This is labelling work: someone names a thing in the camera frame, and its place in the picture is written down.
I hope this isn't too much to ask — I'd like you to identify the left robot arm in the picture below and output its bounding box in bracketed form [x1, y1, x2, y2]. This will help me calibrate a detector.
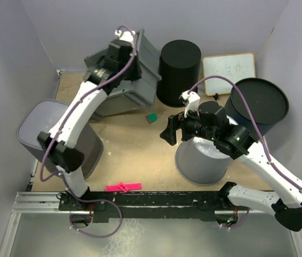
[37, 39, 141, 210]

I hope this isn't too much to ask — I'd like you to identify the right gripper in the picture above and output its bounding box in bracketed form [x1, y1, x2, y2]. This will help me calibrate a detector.
[161, 104, 217, 145]

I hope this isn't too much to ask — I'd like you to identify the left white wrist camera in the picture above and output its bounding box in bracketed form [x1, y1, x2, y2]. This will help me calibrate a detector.
[115, 29, 135, 43]

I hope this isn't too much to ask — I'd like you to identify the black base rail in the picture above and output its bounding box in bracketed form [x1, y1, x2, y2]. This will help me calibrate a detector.
[56, 191, 247, 223]

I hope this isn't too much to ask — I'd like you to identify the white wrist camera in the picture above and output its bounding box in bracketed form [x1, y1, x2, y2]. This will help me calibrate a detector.
[179, 90, 200, 118]
[115, 29, 135, 43]

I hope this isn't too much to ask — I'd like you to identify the black round bin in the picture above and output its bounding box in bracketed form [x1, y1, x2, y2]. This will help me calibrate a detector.
[156, 40, 201, 108]

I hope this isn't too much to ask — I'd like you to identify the green small block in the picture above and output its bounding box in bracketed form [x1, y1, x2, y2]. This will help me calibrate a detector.
[145, 113, 158, 124]

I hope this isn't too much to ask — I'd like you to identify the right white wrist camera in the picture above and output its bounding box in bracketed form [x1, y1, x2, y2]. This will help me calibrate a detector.
[179, 90, 200, 118]

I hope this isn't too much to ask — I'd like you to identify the dark blue round bin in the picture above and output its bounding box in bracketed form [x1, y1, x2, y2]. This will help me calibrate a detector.
[224, 78, 289, 140]

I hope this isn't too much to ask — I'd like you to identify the grey ribbed square bin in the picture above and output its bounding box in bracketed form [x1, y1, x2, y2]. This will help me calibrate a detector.
[17, 100, 103, 179]

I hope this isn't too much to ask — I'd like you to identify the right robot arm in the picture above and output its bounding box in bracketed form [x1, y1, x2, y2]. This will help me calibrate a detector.
[160, 101, 302, 232]

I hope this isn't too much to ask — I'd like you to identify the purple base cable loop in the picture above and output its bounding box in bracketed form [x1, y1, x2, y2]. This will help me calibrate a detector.
[69, 200, 124, 239]

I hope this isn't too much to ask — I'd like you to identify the light grey round bin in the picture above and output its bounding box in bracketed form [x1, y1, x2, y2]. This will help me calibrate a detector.
[175, 115, 239, 186]

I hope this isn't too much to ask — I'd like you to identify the grey plastic crate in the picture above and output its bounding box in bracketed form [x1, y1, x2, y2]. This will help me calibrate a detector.
[91, 29, 161, 121]

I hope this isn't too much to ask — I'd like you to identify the pink plastic clip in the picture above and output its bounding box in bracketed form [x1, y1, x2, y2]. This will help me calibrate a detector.
[105, 182, 142, 193]

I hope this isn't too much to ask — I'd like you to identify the small whiteboard on stand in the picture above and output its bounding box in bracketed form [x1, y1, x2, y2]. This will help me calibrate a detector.
[202, 52, 256, 96]

